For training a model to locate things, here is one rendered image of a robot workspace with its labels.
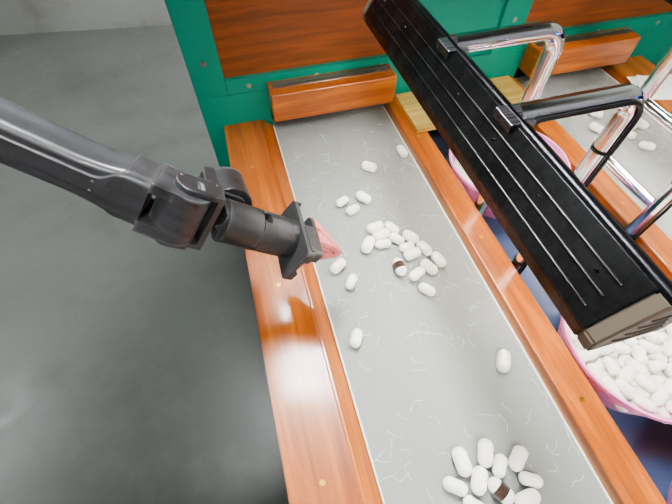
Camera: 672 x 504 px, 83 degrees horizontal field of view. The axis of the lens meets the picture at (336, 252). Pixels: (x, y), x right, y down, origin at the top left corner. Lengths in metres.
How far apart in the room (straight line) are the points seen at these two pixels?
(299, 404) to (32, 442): 1.20
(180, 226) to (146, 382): 1.13
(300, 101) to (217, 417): 1.03
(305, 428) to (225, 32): 0.76
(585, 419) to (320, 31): 0.87
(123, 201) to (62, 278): 1.48
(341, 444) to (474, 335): 0.29
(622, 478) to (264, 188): 0.76
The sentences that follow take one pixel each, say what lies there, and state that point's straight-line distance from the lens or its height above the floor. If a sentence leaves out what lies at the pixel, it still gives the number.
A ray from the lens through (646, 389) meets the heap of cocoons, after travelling 0.81.
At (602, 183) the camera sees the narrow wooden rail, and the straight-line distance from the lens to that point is 1.01.
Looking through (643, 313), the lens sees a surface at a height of 1.09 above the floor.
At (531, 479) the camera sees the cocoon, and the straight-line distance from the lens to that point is 0.66.
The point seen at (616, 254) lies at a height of 1.10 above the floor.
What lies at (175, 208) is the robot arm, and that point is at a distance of 0.46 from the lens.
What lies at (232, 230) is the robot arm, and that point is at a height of 0.99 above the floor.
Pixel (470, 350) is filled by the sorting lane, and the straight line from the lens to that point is 0.70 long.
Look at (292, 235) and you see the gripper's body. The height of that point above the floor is 0.94.
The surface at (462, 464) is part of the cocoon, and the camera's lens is 0.62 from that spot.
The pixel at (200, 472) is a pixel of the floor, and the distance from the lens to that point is 1.43.
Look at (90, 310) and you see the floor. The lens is 1.79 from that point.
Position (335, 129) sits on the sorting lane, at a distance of 1.01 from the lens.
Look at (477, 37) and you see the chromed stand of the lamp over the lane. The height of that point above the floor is 1.12.
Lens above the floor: 1.36
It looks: 55 degrees down
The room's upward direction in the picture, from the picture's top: straight up
